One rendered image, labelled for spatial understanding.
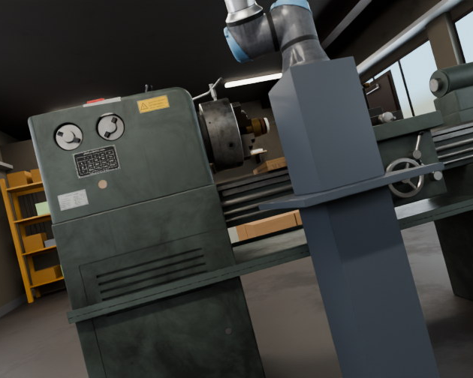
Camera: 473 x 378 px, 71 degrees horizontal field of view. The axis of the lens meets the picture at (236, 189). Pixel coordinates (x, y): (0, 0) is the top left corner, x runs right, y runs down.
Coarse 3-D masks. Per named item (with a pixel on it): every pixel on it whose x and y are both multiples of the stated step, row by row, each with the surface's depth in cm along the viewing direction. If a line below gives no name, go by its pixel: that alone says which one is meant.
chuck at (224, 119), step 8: (216, 104) 140; (216, 112) 137; (224, 112) 137; (232, 112) 137; (216, 120) 136; (224, 120) 136; (232, 120) 136; (216, 128) 135; (224, 128) 135; (232, 128) 136; (224, 136) 136; (232, 136) 136; (224, 144) 136; (240, 144) 138; (224, 152) 138; (232, 152) 139; (240, 152) 140; (224, 160) 141; (232, 160) 142; (240, 160) 144; (224, 168) 146; (232, 168) 149
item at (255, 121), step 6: (252, 120) 150; (258, 120) 149; (264, 120) 150; (246, 126) 149; (252, 126) 148; (258, 126) 148; (264, 126) 149; (246, 132) 155; (252, 132) 150; (258, 132) 149; (264, 132) 151
